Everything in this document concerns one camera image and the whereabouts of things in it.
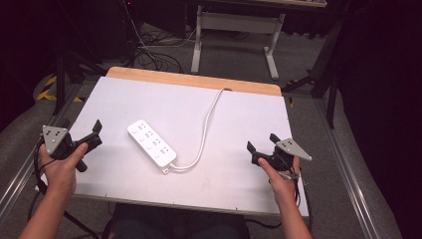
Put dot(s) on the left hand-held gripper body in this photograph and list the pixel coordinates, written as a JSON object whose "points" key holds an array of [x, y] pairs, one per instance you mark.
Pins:
{"points": [[55, 139]]}

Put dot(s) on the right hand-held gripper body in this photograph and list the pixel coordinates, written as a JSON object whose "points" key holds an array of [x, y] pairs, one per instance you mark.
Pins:
{"points": [[292, 149]]}

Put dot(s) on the white power strip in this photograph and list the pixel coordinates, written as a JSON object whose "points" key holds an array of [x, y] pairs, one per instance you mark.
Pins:
{"points": [[152, 146]]}

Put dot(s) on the person's left hand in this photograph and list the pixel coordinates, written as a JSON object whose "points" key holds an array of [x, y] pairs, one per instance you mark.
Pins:
{"points": [[61, 172]]}

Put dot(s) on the person's right hand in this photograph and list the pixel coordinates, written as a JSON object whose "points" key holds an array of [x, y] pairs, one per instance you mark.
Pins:
{"points": [[283, 184]]}

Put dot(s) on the black tripod stand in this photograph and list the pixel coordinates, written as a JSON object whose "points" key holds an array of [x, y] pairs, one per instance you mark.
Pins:
{"points": [[60, 83]]}

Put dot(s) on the black metal stand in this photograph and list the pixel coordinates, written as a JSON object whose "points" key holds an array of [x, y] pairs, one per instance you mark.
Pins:
{"points": [[328, 66]]}

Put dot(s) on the person's legs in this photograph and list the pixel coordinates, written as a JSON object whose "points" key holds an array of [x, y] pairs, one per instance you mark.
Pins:
{"points": [[179, 224]]}

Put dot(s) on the metal floor rail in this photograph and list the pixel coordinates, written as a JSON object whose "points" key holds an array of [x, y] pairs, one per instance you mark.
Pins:
{"points": [[348, 172], [20, 176]]}

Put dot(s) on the grey metal desk frame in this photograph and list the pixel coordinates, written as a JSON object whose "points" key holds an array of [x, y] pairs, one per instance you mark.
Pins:
{"points": [[237, 21]]}

